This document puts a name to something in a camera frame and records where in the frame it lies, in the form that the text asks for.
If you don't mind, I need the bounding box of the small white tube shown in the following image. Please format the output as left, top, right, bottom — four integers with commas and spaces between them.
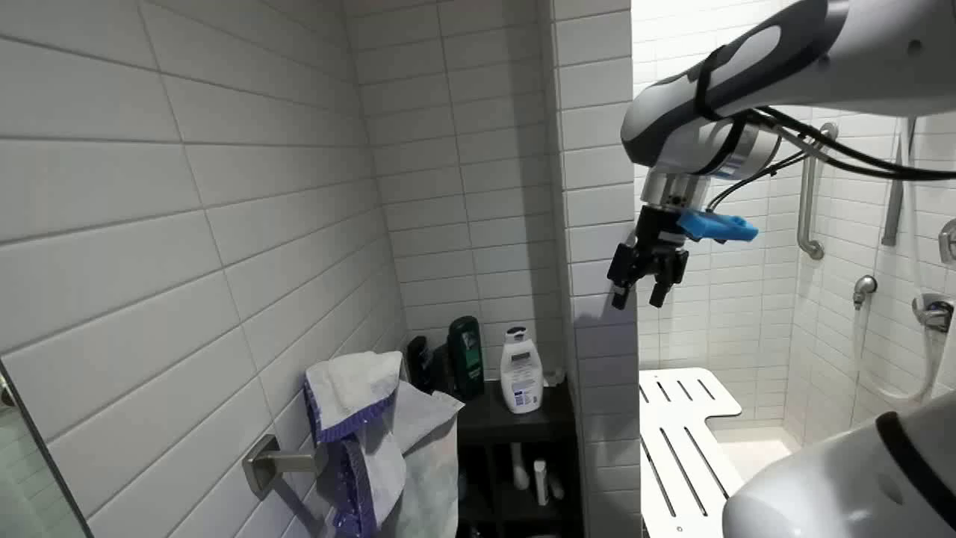
528, 453, 551, 510

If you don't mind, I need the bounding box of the black bottle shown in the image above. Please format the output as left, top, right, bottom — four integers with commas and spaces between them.
404, 331, 450, 398

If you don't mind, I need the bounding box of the chrome hose wall fitting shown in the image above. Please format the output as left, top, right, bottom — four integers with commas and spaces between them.
847, 273, 882, 313

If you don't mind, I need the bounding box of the black storage shelf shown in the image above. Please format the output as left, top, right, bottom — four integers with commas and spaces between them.
454, 373, 586, 538

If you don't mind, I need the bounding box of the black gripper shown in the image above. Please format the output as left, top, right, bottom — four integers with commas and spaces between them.
602, 202, 692, 313

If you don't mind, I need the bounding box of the chrome shower valve handle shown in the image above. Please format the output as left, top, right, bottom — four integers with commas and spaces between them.
908, 289, 956, 337

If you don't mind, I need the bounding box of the white shower hose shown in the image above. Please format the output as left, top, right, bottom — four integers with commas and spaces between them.
856, 296, 947, 407

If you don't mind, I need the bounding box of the grey flat shower bar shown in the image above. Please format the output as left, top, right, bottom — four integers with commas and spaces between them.
877, 117, 919, 250

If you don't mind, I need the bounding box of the white purple towel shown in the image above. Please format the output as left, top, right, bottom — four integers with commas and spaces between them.
300, 346, 413, 538

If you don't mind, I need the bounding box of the silver towel bar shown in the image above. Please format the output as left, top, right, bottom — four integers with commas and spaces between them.
241, 431, 327, 503

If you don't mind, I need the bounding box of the chrome grab bar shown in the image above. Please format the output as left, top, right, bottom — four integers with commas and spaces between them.
793, 123, 843, 264

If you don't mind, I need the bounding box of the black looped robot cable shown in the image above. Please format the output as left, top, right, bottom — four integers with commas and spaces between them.
701, 131, 829, 216

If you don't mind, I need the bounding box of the plain white towel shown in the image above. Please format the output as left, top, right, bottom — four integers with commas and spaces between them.
383, 379, 468, 538

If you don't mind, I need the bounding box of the white slatted shower seat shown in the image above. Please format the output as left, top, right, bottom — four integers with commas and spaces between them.
635, 364, 746, 538

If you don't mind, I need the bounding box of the white pump lotion bottle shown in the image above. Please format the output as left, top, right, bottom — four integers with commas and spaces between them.
496, 322, 545, 419

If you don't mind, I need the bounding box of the dark green shampoo bottle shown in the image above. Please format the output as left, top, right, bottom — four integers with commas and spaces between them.
441, 313, 489, 404

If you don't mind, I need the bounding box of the wall mirror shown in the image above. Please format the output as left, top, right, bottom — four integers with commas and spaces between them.
0, 361, 96, 538

